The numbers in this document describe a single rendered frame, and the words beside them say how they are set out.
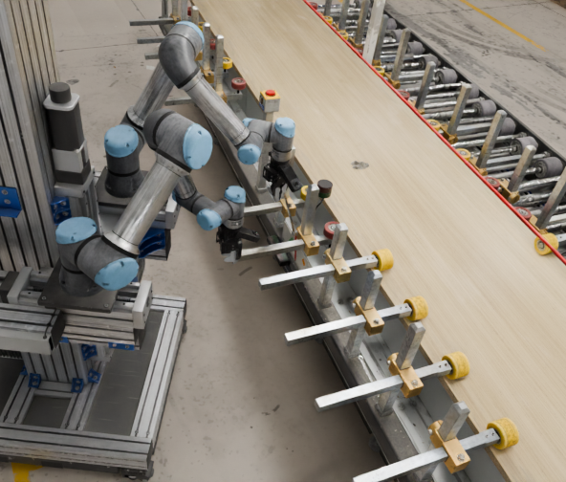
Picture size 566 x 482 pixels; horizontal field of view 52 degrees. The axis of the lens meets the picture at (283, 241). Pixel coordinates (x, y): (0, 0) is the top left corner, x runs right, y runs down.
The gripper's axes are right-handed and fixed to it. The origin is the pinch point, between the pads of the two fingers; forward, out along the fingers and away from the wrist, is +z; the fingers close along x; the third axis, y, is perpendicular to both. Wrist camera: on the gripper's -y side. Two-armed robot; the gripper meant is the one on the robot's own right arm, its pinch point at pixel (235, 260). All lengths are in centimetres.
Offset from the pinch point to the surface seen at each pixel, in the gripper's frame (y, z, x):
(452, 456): -29, -15, 102
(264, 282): -1.6, -13.5, 25.6
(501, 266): -99, -8, 38
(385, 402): -30, 5, 72
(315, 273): -21.2, -13.6, 26.2
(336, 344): -28, 13, 41
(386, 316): -37, -14, 51
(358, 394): -13, -13, 76
